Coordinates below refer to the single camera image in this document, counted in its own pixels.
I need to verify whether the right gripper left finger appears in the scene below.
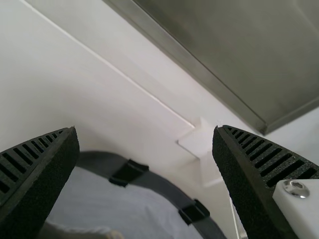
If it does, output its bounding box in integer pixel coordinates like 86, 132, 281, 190
0, 125, 80, 239

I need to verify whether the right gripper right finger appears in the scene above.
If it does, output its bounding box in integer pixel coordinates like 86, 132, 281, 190
212, 124, 319, 239

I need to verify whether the dark grey bag with straps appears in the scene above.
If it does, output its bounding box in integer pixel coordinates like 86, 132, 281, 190
41, 150, 228, 239

